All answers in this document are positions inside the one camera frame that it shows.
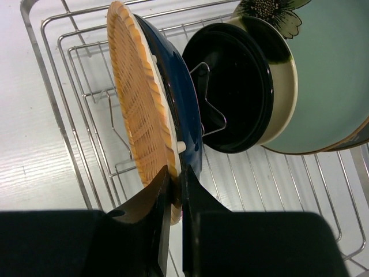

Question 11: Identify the teal flower plate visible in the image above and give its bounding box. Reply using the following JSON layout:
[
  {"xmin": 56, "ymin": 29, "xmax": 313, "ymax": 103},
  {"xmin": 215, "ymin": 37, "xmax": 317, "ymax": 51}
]
[{"xmin": 234, "ymin": 0, "xmax": 368, "ymax": 155}]

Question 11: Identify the cream round plate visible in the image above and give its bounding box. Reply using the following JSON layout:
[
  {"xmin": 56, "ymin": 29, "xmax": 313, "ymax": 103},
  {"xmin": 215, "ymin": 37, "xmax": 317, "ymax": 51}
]
[{"xmin": 227, "ymin": 16, "xmax": 298, "ymax": 145}]

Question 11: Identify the orange woven pattern plate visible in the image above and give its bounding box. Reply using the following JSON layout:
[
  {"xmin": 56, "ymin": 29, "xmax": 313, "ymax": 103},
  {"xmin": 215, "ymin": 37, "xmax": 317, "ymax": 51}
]
[{"xmin": 107, "ymin": 1, "xmax": 186, "ymax": 224}]

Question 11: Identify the dark blue leaf-shaped plate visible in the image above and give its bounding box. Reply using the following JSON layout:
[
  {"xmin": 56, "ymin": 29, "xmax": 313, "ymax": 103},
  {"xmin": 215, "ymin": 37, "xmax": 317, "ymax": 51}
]
[{"xmin": 135, "ymin": 15, "xmax": 203, "ymax": 177}]

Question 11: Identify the metal wire dish rack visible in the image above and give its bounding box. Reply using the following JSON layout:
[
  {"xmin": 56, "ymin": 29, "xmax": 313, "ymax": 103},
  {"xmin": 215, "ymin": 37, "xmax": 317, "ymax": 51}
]
[{"xmin": 20, "ymin": 1, "xmax": 368, "ymax": 276}]

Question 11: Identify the grey deer pattern plate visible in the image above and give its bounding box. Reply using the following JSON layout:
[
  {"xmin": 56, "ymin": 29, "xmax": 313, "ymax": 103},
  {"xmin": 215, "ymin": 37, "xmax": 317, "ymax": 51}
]
[{"xmin": 318, "ymin": 117, "xmax": 368, "ymax": 152}]

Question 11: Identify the black round plate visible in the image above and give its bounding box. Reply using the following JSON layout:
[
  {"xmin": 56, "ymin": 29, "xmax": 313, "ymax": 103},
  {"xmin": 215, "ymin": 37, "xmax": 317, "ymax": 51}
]
[{"xmin": 182, "ymin": 23, "xmax": 274, "ymax": 154}]

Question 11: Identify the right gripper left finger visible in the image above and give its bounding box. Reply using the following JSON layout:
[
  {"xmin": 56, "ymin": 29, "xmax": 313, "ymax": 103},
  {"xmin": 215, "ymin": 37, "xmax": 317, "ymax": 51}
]
[{"xmin": 1, "ymin": 167, "xmax": 171, "ymax": 276}]

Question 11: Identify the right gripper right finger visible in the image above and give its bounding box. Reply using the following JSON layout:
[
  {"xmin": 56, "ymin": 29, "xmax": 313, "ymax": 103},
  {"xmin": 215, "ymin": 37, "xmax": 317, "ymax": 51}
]
[{"xmin": 180, "ymin": 166, "xmax": 348, "ymax": 276}]

